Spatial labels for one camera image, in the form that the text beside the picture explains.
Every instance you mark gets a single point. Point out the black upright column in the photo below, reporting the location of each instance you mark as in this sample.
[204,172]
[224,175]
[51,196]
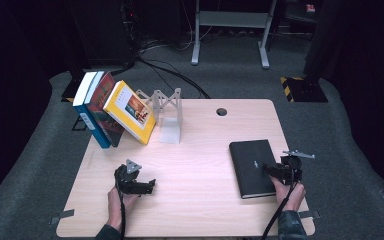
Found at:
[320,40]

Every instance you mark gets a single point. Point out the grey tape strip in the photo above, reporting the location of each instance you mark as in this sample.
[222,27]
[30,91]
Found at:
[61,216]
[313,214]

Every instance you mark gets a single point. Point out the black book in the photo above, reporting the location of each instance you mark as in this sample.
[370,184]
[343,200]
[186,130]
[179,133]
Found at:
[250,166]

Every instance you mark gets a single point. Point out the black floor stand base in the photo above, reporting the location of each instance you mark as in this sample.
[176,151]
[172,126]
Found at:
[71,90]

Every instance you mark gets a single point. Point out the white extendable book rack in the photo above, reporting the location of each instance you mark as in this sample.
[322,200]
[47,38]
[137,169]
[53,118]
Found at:
[170,133]

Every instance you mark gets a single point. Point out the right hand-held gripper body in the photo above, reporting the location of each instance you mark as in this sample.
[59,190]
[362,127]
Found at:
[291,170]

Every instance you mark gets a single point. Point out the blue book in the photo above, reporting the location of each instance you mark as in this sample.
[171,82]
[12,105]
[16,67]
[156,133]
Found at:
[91,126]

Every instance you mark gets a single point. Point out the person's left hand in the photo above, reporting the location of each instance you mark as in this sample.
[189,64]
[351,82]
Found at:
[116,210]

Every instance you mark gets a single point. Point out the yellow book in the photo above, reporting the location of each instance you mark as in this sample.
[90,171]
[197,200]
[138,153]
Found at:
[131,115]

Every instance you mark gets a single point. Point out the black yellow striped base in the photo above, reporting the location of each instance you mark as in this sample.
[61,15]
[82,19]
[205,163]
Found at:
[301,90]

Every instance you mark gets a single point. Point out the person's right hand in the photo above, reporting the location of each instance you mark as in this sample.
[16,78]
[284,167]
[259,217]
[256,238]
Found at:
[290,196]

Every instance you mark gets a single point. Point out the white metal stand frame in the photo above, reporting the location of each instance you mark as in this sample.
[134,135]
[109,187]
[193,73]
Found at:
[233,19]

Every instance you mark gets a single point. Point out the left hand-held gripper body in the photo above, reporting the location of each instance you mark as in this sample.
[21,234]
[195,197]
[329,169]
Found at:
[126,180]

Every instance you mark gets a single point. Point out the black equipment cabinet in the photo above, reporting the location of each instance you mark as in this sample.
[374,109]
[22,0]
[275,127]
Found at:
[103,30]

